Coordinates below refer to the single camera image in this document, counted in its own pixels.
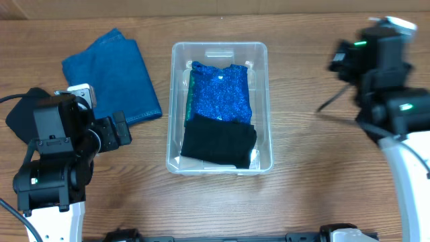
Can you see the black cloth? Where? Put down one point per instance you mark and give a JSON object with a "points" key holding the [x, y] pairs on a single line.
{"points": [[219, 142], [21, 118]]}

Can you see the clear plastic storage bin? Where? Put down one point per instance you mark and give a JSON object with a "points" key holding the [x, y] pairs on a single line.
{"points": [[253, 55]]}

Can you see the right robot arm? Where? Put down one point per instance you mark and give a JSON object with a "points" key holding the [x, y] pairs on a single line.
{"points": [[394, 115]]}

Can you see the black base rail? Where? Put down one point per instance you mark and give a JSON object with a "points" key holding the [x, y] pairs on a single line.
{"points": [[327, 233]]}

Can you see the folded blue denim cloth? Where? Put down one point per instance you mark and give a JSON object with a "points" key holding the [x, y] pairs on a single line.
{"points": [[114, 67]]}

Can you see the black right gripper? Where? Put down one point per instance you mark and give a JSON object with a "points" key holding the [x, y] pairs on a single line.
{"points": [[361, 57]]}

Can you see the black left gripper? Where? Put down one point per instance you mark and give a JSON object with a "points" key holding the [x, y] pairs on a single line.
{"points": [[112, 131]]}

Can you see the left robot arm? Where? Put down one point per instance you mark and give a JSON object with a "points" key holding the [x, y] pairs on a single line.
{"points": [[50, 184]]}

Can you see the blue green sequin garment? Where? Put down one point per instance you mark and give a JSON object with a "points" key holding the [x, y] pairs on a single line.
{"points": [[219, 94]]}

